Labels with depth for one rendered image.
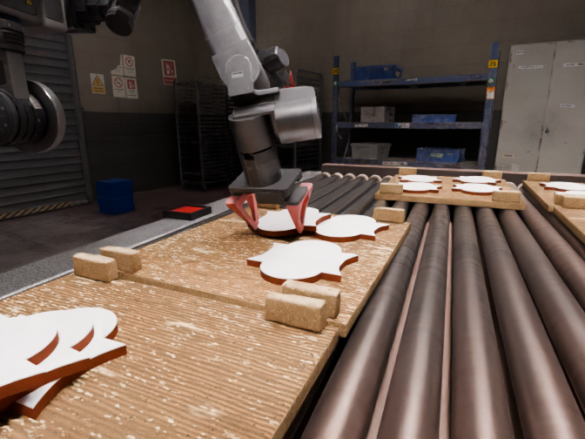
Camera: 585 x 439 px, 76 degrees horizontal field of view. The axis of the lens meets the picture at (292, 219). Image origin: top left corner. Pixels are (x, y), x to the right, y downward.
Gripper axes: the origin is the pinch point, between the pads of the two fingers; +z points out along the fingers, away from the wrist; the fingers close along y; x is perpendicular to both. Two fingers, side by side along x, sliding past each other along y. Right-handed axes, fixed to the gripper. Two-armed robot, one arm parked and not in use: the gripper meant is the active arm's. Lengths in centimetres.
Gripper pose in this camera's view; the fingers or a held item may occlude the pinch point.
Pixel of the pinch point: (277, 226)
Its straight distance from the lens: 63.4
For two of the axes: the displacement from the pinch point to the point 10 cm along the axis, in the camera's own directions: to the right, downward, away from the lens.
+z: 1.9, 8.2, 5.4
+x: -3.6, 5.7, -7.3
